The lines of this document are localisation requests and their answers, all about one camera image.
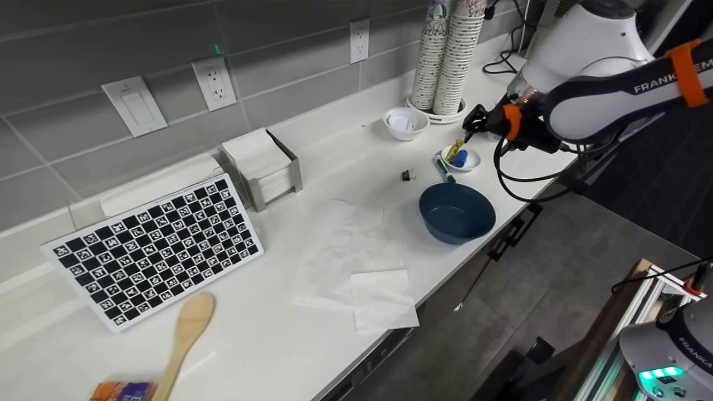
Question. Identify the dark blue bowl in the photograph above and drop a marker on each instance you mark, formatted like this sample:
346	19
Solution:
458	214

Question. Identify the white napkin holder box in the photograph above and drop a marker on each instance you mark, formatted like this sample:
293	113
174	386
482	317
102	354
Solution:
259	170

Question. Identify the small white bowl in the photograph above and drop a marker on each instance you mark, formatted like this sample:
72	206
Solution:
404	123

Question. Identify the wooden frame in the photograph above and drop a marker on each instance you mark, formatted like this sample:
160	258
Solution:
622	313

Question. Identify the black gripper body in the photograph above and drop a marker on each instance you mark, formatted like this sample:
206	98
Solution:
490	118

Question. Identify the orange blue packet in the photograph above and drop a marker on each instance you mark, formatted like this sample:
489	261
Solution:
123	390

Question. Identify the green marker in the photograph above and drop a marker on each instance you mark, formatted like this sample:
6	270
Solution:
444	170

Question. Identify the white paper napkin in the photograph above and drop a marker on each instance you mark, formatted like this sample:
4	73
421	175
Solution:
382	300

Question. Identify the wooden spoon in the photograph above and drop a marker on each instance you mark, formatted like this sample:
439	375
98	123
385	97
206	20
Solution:
190	328

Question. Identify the black white checkerboard board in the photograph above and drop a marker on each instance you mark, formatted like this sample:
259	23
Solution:
155	250

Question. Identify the white plate under cups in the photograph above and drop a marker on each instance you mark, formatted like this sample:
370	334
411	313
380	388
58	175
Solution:
448	117

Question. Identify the white light switch plate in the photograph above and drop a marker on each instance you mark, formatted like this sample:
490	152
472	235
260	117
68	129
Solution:
135	104

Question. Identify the white single wall outlet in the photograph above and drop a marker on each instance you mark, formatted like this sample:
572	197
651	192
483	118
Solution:
358	41

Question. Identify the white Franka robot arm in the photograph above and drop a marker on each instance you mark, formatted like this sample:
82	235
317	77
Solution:
594	58

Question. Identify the small black cap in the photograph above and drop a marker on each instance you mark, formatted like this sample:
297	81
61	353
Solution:
405	177

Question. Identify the grey device with green light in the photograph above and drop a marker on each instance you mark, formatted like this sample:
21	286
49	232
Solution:
668	357

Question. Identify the white double wall outlet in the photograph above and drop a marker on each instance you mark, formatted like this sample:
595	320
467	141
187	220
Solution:
214	82

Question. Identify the tall paper cup stack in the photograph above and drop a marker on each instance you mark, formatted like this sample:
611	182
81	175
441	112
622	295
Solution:
458	58
429	58

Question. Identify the small plate with blue item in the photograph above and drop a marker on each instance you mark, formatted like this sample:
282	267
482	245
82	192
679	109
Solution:
462	159

